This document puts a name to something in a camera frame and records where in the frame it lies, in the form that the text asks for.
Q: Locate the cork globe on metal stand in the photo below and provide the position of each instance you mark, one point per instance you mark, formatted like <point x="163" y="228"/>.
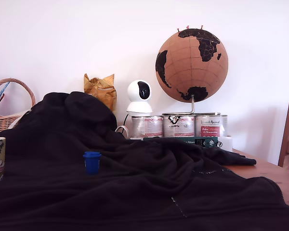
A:
<point x="191" y="65"/>

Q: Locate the silver tin with script lettering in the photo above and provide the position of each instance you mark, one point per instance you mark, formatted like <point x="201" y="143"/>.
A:
<point x="211" y="125"/>

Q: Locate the black fleece blanket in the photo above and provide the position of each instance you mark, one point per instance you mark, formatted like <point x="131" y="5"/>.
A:
<point x="106" y="178"/>

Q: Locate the white dome security camera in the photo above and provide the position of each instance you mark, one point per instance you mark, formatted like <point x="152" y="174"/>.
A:
<point x="139" y="97"/>

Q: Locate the dark green book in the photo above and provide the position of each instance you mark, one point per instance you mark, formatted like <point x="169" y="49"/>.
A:
<point x="204" y="141"/>

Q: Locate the silver tin with red label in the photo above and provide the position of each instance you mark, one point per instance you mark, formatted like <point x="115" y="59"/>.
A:
<point x="147" y="126"/>

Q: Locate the blue coffee capsule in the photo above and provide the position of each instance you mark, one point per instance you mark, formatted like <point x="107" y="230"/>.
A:
<point x="92" y="163"/>

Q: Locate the silver tin with black logo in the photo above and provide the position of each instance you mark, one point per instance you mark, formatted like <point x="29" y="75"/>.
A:
<point x="179" y="126"/>

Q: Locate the blue pen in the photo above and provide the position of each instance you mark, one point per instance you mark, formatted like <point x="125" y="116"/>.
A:
<point x="1" y="92"/>

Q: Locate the crumpled yellow paper bag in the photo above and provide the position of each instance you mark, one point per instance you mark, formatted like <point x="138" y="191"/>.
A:
<point x="103" y="92"/>

